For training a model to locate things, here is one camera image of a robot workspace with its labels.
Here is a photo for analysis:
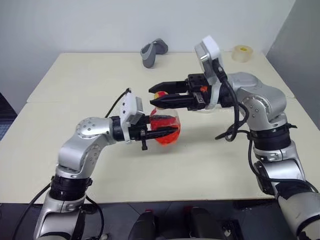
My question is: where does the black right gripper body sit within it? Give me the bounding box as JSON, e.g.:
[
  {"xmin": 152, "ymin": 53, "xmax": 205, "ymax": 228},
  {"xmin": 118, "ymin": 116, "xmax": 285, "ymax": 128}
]
[{"xmin": 184, "ymin": 73, "xmax": 213, "ymax": 113}]

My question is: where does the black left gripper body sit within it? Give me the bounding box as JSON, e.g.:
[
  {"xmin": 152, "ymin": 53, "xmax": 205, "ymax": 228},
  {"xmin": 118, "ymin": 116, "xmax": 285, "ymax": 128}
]
[{"xmin": 128, "ymin": 113, "xmax": 153, "ymax": 152}]

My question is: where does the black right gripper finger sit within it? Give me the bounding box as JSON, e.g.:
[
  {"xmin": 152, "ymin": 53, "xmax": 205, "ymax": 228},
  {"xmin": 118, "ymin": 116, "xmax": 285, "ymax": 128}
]
[
  {"xmin": 148, "ymin": 92, "xmax": 195, "ymax": 111},
  {"xmin": 148, "ymin": 79, "xmax": 189, "ymax": 95}
]

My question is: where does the yellow and red bottle cap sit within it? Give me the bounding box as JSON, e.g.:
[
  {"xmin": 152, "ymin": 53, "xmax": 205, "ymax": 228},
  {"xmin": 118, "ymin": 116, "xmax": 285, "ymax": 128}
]
[{"xmin": 154, "ymin": 90, "xmax": 170, "ymax": 101}]

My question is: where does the grey curved plastic object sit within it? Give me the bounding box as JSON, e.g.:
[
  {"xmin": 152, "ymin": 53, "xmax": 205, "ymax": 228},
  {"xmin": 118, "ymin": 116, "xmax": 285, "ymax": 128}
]
[{"xmin": 140, "ymin": 38, "xmax": 169, "ymax": 69}]

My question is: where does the clear tape roll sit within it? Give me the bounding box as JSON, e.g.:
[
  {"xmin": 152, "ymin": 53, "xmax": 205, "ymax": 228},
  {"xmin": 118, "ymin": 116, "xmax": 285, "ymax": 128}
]
[{"xmin": 231, "ymin": 44, "xmax": 255, "ymax": 63}]

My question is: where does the dark rounded shape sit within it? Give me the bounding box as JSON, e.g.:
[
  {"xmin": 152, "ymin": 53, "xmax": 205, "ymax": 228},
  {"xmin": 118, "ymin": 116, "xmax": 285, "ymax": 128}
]
[
  {"xmin": 129, "ymin": 210, "xmax": 159, "ymax": 240},
  {"xmin": 183, "ymin": 206, "xmax": 227, "ymax": 240}
]

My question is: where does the dark ribbed crate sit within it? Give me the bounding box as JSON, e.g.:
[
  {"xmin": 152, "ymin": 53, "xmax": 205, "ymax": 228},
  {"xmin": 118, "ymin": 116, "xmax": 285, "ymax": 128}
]
[{"xmin": 0, "ymin": 92, "xmax": 18, "ymax": 142}]

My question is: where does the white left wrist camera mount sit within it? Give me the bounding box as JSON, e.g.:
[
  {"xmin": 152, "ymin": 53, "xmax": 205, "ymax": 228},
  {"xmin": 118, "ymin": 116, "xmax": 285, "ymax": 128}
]
[{"xmin": 119, "ymin": 92, "xmax": 146, "ymax": 145}]

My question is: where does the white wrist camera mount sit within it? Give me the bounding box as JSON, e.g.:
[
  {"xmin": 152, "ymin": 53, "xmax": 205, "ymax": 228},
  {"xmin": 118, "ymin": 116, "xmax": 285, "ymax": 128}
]
[
  {"xmin": 194, "ymin": 35, "xmax": 223, "ymax": 110},
  {"xmin": 119, "ymin": 92, "xmax": 146, "ymax": 145}
]

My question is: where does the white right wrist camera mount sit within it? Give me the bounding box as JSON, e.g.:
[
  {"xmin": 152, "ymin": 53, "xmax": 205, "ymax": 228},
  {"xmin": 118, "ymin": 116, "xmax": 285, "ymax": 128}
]
[{"xmin": 194, "ymin": 35, "xmax": 223, "ymax": 110}]

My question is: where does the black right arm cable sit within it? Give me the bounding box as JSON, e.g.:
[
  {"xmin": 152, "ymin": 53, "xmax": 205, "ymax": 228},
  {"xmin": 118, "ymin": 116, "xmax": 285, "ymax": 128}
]
[{"xmin": 211, "ymin": 57, "xmax": 278, "ymax": 183}]

